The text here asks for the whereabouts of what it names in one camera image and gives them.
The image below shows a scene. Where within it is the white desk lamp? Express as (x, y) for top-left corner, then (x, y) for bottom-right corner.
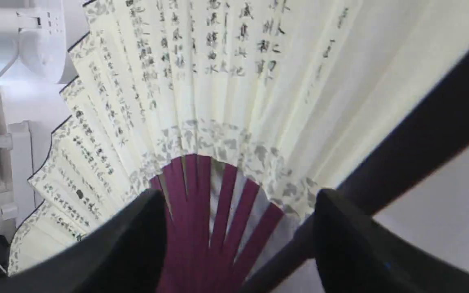
(0, 0), (89, 85)

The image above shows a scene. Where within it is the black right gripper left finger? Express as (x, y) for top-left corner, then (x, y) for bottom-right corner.
(0, 189), (167, 293)

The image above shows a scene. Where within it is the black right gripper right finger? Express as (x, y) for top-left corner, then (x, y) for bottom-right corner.
(314, 188), (469, 293)

